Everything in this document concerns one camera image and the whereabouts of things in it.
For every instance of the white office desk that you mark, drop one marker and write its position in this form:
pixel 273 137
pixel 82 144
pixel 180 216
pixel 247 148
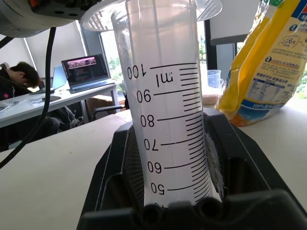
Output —
pixel 60 100

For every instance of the open dark laptop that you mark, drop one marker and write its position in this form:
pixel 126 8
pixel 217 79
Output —
pixel 86 72

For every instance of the clear plastic measuring cup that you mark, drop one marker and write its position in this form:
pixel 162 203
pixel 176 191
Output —
pixel 213 87

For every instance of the person in dark clothes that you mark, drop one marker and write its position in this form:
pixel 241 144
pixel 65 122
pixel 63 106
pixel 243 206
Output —
pixel 26 105

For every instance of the clear plastic graduated cylinder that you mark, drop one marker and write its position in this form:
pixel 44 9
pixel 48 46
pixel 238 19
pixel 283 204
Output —
pixel 165 105

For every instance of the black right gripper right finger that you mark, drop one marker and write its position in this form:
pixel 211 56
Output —
pixel 239 153

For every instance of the yellow printed food bag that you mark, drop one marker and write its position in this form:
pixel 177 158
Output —
pixel 266 69

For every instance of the open silver laptop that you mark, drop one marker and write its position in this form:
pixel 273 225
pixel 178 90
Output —
pixel 57 77

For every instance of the black office chair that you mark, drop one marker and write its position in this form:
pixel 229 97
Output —
pixel 108 110

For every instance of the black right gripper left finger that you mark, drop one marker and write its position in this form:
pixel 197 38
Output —
pixel 117 153

